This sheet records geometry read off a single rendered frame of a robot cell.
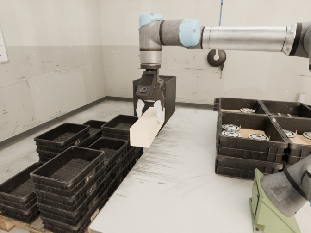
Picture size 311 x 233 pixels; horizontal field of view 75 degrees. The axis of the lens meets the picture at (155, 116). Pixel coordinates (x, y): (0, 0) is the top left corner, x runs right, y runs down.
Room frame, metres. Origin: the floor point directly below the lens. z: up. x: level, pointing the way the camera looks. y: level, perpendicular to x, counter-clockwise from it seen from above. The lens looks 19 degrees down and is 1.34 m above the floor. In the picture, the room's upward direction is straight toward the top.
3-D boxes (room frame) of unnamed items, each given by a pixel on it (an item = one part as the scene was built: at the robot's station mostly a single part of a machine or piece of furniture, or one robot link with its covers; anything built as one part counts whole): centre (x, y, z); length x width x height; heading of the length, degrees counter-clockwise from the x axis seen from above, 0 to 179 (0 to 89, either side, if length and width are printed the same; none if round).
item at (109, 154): (1.59, 0.46, 0.31); 0.40 x 0.30 x 0.34; 162
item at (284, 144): (1.04, -0.50, 0.92); 0.40 x 0.30 x 0.02; 164
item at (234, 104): (1.42, -0.62, 0.87); 0.40 x 0.30 x 0.11; 164
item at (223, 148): (1.04, -0.50, 0.87); 0.40 x 0.30 x 0.11; 164
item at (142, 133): (0.70, 0.02, 1.07); 0.24 x 0.06 x 0.06; 166
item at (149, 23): (0.72, 0.01, 1.38); 0.09 x 0.08 x 0.11; 67
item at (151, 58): (0.72, 0.02, 1.30); 0.08 x 0.08 x 0.05
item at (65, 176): (1.20, 0.57, 0.37); 0.40 x 0.30 x 0.45; 162
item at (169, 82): (2.85, -0.01, 0.45); 0.60 x 0.45 x 0.90; 162
